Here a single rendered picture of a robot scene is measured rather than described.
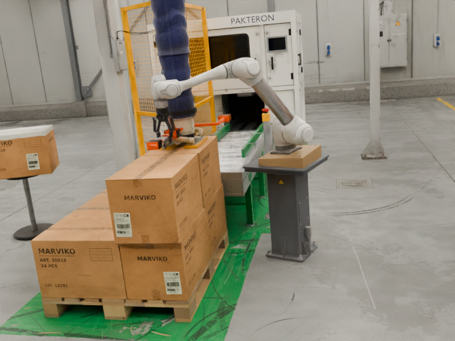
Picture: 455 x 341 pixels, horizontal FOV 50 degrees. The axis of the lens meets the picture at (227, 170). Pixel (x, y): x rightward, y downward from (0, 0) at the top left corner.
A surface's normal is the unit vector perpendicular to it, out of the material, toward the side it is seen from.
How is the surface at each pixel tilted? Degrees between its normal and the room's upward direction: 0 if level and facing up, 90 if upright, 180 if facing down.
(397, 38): 90
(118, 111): 90
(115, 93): 92
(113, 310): 90
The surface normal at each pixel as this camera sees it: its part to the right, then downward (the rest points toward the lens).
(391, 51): -0.20, 0.26
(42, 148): 0.15, 0.23
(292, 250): -0.52, 0.26
